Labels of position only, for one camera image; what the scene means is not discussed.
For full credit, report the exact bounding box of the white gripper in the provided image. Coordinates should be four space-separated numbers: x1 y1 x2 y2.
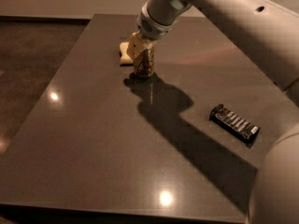
127 2 179 60

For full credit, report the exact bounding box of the orange soda can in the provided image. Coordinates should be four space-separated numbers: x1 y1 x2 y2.
134 45 154 78

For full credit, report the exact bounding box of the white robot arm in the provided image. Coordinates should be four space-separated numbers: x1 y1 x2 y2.
127 0 299 224

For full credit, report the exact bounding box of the yellow sponge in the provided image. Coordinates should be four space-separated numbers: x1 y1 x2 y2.
120 42 134 65

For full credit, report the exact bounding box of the black snack bar wrapper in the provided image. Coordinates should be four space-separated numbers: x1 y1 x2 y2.
209 105 260 145

